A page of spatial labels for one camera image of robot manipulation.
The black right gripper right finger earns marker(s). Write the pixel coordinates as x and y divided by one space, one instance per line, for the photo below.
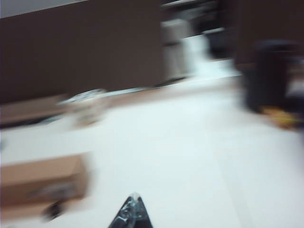
142 216

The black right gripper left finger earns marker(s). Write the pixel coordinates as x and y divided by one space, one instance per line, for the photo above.
124 213

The wide grey desk partition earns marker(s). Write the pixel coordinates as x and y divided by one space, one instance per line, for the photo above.
80 52

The brown cardboard box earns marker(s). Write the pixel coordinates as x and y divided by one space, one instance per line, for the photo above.
40 180

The narrow grey desk partition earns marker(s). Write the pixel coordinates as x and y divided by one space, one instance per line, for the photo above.
268 23

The dark grey watering can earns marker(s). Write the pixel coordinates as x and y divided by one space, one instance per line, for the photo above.
268 76

